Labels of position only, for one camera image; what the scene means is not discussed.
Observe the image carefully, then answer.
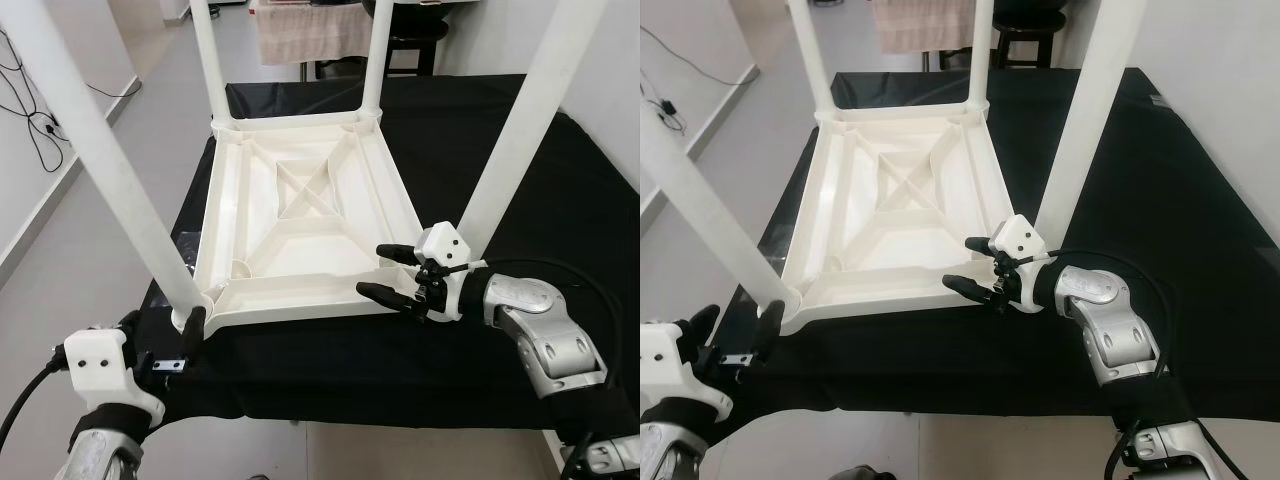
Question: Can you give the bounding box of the white plastic children table top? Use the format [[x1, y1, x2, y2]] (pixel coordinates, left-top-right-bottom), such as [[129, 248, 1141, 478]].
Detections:
[[170, 108, 471, 336], [775, 98, 1051, 336]]

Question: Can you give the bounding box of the looped black charger cable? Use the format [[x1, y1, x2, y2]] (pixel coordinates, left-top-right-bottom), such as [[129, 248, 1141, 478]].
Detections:
[[655, 95, 693, 138], [0, 28, 73, 175]]

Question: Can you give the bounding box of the black round stool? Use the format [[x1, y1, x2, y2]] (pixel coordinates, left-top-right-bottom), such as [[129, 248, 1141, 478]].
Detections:
[[385, 18, 451, 78], [990, 10, 1067, 73]]

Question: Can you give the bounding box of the beige cloth covered table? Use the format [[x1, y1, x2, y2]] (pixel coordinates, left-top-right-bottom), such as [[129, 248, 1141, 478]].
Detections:
[[250, 0, 378, 68], [872, 0, 987, 58]]

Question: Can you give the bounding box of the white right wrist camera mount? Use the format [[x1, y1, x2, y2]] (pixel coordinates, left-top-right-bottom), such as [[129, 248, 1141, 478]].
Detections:
[[415, 225, 492, 323], [990, 213, 1062, 313]]

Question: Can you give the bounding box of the long black wall cable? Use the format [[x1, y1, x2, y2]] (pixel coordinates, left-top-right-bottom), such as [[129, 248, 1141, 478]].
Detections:
[[88, 73, 143, 100], [640, 25, 761, 88]]

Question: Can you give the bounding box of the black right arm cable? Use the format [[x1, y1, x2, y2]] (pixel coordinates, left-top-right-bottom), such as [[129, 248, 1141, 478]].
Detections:
[[1035, 247, 1251, 480], [460, 256, 626, 401]]

